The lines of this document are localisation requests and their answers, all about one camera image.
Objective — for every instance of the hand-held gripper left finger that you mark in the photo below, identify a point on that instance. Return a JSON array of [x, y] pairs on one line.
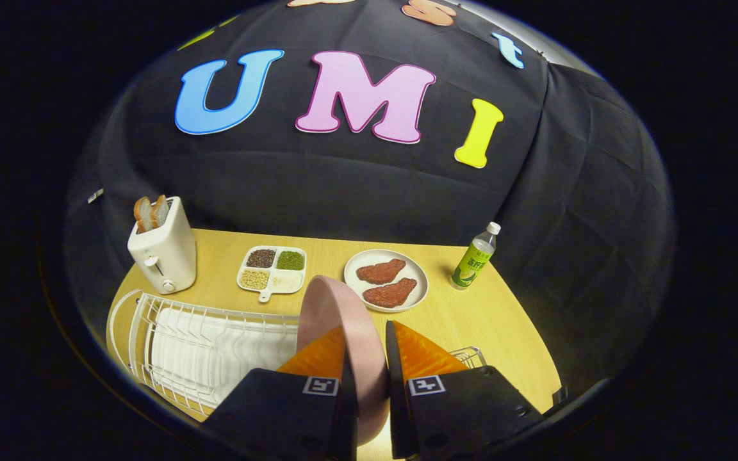
[[348, 422]]

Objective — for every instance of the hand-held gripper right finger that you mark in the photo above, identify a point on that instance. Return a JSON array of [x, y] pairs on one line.
[[398, 410]]

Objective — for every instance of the pink plate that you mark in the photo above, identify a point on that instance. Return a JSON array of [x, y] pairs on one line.
[[337, 307]]

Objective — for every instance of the cream round plate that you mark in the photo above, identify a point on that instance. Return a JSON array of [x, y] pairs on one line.
[[415, 266]]

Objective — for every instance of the brown meat patty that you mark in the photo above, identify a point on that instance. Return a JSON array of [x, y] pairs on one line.
[[380, 271], [390, 293]]

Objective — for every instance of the white ribbed drain tray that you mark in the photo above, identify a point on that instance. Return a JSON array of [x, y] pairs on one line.
[[215, 358]]

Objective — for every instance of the white divided snack tray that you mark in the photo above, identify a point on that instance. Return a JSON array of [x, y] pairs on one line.
[[282, 280]]

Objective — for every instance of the green label drink bottle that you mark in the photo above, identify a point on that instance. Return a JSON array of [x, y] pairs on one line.
[[468, 269]]

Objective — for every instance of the black backdrop cloth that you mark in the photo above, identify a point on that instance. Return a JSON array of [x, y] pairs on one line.
[[356, 192]]

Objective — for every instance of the white toaster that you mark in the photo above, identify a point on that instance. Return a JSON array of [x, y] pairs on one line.
[[164, 256]]

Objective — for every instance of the toasted bread slice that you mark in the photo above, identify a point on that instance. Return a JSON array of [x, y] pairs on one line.
[[160, 211], [143, 214]]

